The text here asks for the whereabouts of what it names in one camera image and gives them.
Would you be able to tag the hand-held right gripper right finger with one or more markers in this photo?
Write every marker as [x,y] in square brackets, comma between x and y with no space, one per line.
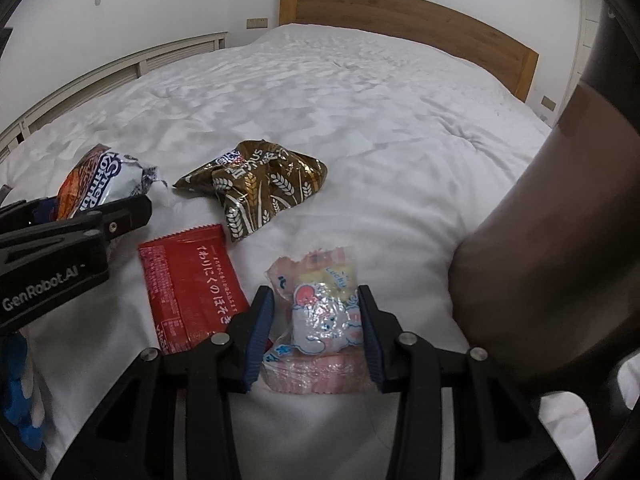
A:
[372,340]

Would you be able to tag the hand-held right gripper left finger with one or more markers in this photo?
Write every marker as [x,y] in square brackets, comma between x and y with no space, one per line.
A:
[260,330]

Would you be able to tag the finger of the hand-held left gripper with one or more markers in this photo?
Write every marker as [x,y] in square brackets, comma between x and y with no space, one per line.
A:
[47,210]
[125,217]

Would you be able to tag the white orange snack packet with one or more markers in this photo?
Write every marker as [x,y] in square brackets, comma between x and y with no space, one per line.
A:
[105,175]

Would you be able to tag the small pink cartoon snack packet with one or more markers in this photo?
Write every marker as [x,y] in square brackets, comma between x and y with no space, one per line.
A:
[320,310]
[320,375]

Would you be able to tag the square red snack packet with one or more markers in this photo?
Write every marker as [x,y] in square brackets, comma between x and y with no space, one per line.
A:
[190,280]

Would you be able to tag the blue white packet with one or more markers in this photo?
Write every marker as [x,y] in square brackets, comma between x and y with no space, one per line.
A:
[20,400]

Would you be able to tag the brown wheat print snack packet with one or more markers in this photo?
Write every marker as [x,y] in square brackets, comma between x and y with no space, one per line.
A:
[260,185]

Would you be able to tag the white slatted cabinet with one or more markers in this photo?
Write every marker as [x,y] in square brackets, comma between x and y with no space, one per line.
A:
[150,60]

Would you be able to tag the white duvet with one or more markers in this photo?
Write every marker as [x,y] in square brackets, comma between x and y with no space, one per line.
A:
[375,135]

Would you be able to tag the wooden headboard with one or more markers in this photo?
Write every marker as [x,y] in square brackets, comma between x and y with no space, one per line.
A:
[400,20]

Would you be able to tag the white wardrobe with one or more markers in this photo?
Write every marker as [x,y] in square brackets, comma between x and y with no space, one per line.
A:
[590,25]

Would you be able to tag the wall socket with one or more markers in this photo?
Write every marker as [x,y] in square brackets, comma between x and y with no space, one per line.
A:
[257,23]
[548,103]

